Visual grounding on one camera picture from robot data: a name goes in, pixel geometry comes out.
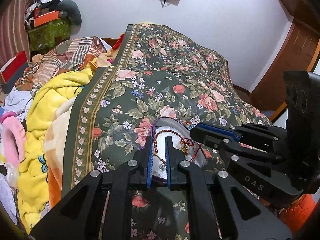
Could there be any red braided cord bracelet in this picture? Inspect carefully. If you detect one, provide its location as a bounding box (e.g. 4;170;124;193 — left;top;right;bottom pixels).
152;129;194;165

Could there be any heart-shaped purple jewelry box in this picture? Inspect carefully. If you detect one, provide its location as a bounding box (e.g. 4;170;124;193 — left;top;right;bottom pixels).
150;117;207;184

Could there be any right hand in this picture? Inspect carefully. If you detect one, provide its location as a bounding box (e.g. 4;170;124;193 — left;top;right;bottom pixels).
260;195;283;209

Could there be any brown wooden door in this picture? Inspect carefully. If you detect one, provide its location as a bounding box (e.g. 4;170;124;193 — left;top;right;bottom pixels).
249;17;320;123

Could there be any yellow fleece blanket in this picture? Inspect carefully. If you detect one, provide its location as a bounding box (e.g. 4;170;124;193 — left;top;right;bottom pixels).
17;66;94;232

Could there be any floral dark green bedspread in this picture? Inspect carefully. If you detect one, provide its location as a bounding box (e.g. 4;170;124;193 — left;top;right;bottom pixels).
61;23;272;240

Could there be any red and grey box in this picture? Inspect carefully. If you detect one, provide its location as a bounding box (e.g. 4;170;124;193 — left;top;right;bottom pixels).
1;51;28;94

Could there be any striped patchwork quilt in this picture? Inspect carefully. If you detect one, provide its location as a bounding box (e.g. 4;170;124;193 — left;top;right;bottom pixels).
15;37;111;96

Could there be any green patterned storage box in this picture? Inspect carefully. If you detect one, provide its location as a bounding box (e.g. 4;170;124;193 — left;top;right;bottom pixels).
28;18;71;51

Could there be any striped red curtain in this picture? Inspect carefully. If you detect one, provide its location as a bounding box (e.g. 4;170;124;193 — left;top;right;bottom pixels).
1;0;35;65

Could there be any orange shoe box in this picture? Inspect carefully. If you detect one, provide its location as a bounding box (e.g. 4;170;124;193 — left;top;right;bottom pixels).
34;10;59;27

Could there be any grey green jacket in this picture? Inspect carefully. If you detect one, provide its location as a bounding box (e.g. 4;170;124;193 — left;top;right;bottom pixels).
56;0;82;27

